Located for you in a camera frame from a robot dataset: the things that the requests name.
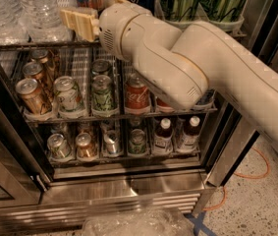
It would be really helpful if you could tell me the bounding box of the green can back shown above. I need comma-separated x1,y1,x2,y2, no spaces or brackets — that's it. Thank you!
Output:
91,59,113,79

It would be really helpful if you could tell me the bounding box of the green can front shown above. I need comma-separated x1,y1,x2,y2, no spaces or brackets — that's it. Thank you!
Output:
91,75,116,112

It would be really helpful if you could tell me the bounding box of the gold can middle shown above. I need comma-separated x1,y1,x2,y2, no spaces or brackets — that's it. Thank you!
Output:
22,61,55,98

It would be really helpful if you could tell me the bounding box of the blue Pepsi can front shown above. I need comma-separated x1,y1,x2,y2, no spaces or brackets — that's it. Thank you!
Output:
196,89,215,106

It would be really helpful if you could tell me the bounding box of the red Coca-Cola can left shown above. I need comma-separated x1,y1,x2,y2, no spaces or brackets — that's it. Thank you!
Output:
125,74,149,110

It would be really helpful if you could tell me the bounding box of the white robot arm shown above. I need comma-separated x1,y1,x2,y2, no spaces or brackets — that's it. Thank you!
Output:
60,0,278,151

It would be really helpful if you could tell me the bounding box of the green can top right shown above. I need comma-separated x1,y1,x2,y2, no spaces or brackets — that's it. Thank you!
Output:
200,0,247,32

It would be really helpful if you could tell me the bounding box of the white green ginger ale can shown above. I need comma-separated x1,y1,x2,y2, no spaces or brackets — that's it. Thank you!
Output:
54,76,84,112

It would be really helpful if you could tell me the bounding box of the copper can bottom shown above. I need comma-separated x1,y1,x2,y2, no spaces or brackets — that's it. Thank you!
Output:
76,133,97,160

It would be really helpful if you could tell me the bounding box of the green can top left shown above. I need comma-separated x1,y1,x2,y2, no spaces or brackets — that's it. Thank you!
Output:
160,0,199,24

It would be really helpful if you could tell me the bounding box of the clear plastic wrap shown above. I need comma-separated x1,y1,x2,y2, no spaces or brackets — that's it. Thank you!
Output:
82,208,195,236

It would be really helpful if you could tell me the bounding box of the silver can bottom left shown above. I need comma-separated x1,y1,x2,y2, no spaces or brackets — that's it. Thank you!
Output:
47,134,71,159

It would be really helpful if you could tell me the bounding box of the gold can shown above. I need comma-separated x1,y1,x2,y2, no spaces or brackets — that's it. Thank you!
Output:
16,78,52,115
22,61,55,98
30,49,60,81

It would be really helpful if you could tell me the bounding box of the blue tape on floor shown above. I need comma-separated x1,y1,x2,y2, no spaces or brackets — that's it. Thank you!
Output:
185,211,217,236

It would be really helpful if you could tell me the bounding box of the gold can back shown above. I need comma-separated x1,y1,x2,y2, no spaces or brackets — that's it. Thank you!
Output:
30,49,60,81

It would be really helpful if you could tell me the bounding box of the clear water bottle right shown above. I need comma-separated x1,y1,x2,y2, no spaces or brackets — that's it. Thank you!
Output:
21,0,70,42

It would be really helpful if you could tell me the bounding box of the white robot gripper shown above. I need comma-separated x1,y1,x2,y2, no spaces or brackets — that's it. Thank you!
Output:
60,0,152,62

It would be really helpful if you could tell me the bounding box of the stainless steel fridge door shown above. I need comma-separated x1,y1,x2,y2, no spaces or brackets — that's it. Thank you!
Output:
0,82,43,210

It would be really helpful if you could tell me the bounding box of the green can bottom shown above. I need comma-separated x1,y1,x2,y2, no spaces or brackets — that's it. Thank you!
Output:
128,129,146,155

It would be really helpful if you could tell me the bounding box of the red coca-cola can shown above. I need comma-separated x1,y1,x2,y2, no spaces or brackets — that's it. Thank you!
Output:
156,97,175,112
125,74,149,110

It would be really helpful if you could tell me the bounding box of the silver can bottom middle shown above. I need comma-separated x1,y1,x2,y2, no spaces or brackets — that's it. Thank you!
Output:
104,130,120,156

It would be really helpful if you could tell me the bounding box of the red Coca-Cola can right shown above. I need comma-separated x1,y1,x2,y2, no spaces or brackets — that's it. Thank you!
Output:
156,97,175,112

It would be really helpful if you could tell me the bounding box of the brown bottle white cap left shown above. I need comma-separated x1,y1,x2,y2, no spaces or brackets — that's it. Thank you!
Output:
153,118,173,155

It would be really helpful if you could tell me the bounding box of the gold can front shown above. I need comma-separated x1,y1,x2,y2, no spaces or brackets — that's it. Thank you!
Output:
16,78,52,115

